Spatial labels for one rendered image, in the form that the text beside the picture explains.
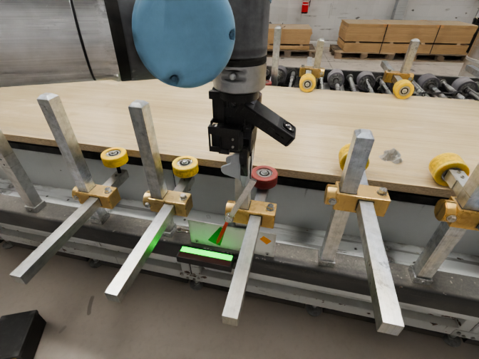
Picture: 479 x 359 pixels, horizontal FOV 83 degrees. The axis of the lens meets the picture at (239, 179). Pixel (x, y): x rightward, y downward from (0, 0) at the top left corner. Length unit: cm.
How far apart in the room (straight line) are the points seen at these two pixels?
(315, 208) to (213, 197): 37
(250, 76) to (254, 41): 5
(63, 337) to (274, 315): 101
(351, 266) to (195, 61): 74
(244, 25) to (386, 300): 46
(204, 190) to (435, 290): 76
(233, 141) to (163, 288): 125
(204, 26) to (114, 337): 148
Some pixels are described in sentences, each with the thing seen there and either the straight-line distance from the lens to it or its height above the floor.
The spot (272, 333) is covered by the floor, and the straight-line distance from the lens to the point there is 150.
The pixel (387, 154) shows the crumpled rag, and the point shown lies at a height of 92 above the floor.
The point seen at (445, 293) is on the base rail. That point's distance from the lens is 94.
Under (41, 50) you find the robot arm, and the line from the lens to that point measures 27.
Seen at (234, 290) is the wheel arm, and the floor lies 86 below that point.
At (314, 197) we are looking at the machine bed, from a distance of 95.
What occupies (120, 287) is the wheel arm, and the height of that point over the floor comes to 85.
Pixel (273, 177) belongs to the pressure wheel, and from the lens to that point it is 78.
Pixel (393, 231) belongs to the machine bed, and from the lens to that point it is 108.
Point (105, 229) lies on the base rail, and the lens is 101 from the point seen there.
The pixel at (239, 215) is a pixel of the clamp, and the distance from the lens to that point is 73.
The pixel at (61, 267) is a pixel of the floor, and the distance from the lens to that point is 197.
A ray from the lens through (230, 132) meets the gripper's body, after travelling 49.
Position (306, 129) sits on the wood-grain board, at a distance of 108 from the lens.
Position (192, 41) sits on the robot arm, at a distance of 26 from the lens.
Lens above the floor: 136
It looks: 37 degrees down
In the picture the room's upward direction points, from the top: straight up
